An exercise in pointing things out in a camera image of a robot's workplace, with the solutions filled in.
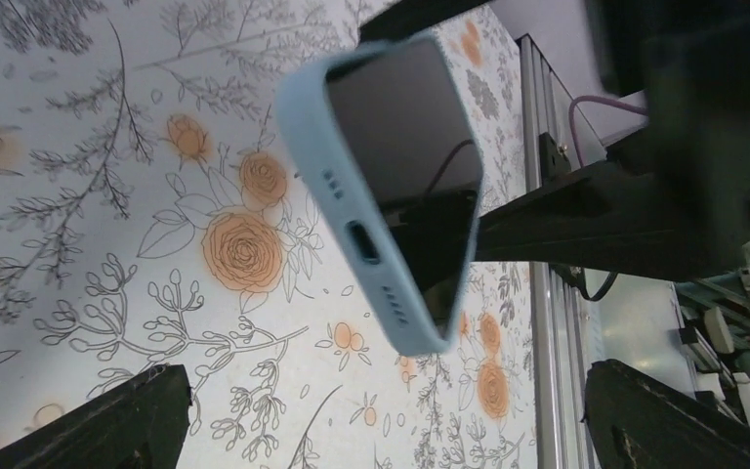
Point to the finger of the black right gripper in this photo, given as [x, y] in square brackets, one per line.
[406, 18]

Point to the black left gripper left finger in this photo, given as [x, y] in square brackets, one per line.
[141, 423]

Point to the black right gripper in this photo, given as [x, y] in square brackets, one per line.
[691, 61]

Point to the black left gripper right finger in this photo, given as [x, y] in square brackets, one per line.
[636, 421]

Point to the phone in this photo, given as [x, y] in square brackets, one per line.
[380, 137]

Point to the floral patterned table mat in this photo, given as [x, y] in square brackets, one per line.
[149, 213]

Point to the aluminium front rail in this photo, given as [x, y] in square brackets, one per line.
[558, 346]

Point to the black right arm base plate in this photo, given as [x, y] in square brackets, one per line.
[553, 160]

